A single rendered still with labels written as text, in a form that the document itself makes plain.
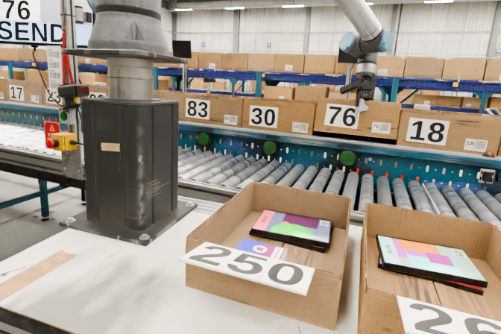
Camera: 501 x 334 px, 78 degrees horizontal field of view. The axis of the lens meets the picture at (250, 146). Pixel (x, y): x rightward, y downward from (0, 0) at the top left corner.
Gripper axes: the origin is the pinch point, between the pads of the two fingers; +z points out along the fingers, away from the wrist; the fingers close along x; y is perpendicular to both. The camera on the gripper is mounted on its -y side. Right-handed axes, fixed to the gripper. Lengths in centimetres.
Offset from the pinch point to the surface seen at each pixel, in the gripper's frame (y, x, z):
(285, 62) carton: -161, 422, -169
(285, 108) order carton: -34.7, -1.4, -0.3
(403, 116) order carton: 21.0, -1.4, -1.0
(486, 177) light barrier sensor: 55, -3, 22
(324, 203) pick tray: -2, -69, 37
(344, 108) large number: -5.4, -0.7, -2.8
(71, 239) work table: -55, -101, 53
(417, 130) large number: 27.3, -0.2, 4.7
